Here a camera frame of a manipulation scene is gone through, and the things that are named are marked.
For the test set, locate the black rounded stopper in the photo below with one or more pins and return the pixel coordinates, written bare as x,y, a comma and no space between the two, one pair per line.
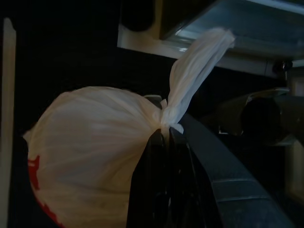
137,14

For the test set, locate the grey fridge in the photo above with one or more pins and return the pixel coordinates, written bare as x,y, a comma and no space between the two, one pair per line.
237,19

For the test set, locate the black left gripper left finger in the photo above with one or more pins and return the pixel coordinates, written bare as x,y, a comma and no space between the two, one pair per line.
152,185

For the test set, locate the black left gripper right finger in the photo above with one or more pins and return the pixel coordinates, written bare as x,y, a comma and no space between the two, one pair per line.
225,190

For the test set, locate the small white bag red print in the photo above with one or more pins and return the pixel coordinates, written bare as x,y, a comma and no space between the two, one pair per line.
95,142

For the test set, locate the dark cylindrical robot limb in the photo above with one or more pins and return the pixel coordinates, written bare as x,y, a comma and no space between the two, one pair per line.
261,118

